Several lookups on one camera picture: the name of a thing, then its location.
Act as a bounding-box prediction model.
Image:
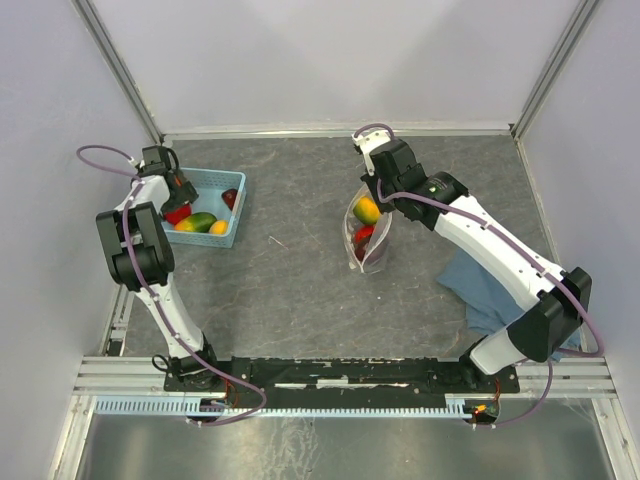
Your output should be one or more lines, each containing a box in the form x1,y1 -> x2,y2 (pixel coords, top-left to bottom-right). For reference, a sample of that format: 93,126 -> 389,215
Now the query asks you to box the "yellow orange round fruit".
352,196 -> 381,226

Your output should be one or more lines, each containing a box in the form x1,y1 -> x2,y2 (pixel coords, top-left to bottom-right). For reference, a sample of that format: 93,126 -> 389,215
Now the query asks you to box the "red apple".
164,204 -> 192,226

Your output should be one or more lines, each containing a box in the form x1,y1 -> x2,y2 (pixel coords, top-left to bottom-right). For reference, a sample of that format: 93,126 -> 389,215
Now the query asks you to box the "red bell pepper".
352,225 -> 375,244

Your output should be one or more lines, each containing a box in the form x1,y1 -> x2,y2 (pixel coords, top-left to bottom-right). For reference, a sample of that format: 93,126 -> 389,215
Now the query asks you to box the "clear zip top bag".
342,185 -> 393,274

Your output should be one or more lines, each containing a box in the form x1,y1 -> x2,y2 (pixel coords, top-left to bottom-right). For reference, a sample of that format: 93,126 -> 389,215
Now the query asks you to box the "dark purple fruit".
354,238 -> 370,262

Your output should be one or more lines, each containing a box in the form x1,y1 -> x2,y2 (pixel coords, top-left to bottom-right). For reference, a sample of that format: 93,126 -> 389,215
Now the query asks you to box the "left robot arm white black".
96,146 -> 221,392

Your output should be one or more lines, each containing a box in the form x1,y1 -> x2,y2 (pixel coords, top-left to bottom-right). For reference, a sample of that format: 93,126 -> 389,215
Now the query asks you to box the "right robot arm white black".
352,130 -> 592,391

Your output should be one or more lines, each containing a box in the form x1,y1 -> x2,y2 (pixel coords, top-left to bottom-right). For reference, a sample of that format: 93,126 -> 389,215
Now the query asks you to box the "light blue plastic basket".
162,168 -> 247,248

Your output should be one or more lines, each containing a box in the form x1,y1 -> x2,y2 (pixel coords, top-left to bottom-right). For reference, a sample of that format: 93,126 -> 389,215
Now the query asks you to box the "green yellow mango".
174,212 -> 217,233

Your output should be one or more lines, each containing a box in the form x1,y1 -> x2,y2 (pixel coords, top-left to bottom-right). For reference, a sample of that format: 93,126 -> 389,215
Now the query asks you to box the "small dark red fruit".
221,188 -> 238,211

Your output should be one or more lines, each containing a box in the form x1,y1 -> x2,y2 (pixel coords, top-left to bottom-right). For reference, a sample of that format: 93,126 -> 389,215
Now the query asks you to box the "small yellow fruit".
209,220 -> 228,236

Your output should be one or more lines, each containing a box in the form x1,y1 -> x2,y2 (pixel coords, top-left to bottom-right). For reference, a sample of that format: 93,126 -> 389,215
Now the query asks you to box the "blue cloth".
437,248 -> 584,351

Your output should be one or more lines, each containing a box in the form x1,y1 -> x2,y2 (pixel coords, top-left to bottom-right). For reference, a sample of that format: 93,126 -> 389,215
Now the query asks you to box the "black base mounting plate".
164,357 -> 520,410

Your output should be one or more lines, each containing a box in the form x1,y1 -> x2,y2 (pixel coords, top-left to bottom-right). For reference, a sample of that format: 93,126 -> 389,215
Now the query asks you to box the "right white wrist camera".
352,129 -> 392,155

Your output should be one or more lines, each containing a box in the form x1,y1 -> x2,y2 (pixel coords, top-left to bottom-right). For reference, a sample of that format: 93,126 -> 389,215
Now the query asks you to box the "light blue cable duct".
94,396 -> 471,420

